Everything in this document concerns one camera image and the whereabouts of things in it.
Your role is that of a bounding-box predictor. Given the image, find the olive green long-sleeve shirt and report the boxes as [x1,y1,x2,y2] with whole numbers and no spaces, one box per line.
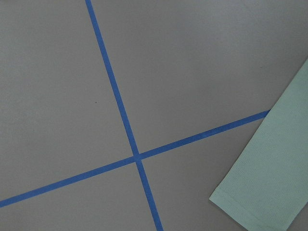
[209,64,308,231]

